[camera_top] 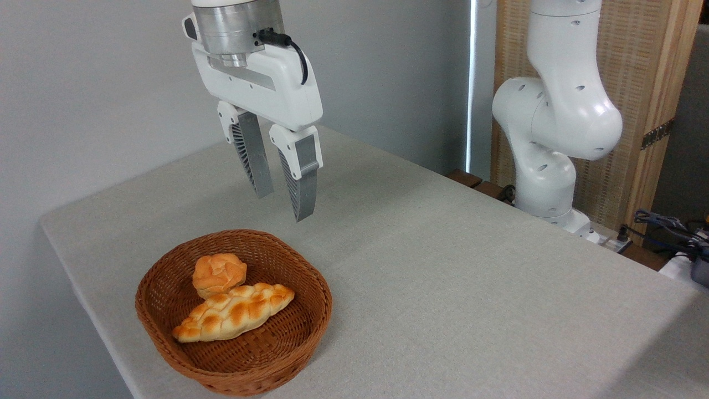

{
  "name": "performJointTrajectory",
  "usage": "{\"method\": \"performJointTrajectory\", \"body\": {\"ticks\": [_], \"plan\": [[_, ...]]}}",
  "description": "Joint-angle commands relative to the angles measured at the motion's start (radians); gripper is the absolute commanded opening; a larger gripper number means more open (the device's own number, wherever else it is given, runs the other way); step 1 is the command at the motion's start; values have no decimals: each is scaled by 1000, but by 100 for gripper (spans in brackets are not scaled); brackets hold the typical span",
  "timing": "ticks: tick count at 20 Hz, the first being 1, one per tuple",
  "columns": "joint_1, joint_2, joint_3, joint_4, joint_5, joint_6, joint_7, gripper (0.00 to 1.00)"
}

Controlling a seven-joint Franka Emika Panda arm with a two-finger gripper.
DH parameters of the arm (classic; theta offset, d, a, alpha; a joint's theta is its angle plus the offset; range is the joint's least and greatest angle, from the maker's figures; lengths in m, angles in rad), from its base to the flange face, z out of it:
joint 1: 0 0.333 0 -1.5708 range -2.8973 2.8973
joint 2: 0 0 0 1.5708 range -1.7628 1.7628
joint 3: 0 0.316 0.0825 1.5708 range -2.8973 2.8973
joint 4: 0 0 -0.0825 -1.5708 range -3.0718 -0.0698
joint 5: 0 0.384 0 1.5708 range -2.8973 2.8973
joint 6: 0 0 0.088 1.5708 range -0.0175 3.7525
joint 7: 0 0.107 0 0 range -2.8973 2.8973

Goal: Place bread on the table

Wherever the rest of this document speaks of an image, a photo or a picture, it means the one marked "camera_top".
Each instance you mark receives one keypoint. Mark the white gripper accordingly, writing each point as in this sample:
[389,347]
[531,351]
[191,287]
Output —
[288,94]

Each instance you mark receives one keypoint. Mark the round orange bread roll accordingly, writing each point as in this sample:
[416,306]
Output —
[219,271]

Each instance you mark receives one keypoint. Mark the braided long bread loaf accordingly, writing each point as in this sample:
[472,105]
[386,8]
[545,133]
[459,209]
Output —
[232,313]

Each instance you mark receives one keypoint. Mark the brown wooden board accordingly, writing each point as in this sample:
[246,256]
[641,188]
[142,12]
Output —
[464,178]
[490,191]

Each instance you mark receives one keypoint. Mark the brown wicker basket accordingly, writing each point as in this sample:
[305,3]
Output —
[249,360]

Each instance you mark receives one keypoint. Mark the wood framed woven screen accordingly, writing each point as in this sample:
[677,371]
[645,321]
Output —
[634,55]

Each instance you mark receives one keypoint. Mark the dark metal screen hinge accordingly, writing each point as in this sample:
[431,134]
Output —
[656,134]

